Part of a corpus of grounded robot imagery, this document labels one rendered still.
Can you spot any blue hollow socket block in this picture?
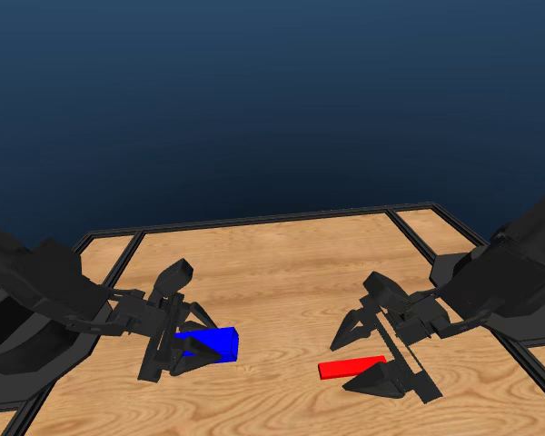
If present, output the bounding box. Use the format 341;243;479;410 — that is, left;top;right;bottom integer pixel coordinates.
173;326;241;364

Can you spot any thin red peg bar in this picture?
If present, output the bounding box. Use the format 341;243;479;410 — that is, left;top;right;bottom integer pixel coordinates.
317;354;388;382

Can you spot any black table frame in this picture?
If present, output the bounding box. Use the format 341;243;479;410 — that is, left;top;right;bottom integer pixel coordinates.
0;201;545;436

